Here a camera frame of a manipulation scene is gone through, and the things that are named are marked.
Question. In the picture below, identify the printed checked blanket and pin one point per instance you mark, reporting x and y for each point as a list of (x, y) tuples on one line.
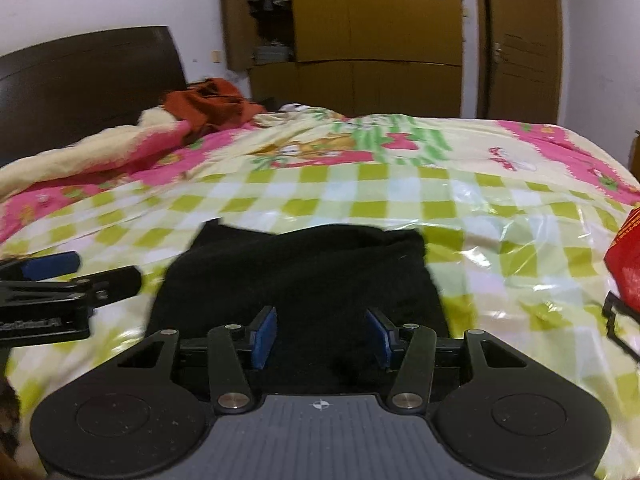
[(350, 195)]

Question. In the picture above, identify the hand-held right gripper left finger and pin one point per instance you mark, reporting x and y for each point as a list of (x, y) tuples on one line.
[(264, 336)]

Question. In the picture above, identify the dark wooden headboard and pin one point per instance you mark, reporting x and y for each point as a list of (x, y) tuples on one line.
[(90, 90)]

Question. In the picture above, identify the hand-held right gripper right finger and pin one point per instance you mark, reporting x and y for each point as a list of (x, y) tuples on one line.
[(379, 340)]

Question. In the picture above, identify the white cloth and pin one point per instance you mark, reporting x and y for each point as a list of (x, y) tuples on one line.
[(291, 108)]

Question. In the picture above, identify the red bag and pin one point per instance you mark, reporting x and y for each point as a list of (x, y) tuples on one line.
[(625, 260)]

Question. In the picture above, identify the brown wooden wardrobe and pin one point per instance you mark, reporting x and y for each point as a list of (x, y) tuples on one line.
[(380, 20)]

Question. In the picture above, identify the grey box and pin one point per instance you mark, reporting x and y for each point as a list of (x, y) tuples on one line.
[(272, 55)]

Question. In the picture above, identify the rust red garment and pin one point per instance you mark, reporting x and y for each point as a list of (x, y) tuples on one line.
[(215, 102)]

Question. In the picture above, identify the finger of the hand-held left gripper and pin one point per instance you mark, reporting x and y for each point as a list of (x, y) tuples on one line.
[(115, 282), (50, 265)]

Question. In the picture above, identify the black rectangular frame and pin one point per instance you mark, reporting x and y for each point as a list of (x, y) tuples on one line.
[(611, 317)]

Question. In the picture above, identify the brown wooden door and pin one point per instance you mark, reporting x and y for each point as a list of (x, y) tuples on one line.
[(525, 35)]

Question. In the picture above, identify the black pants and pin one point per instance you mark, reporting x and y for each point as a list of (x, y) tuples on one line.
[(300, 270)]

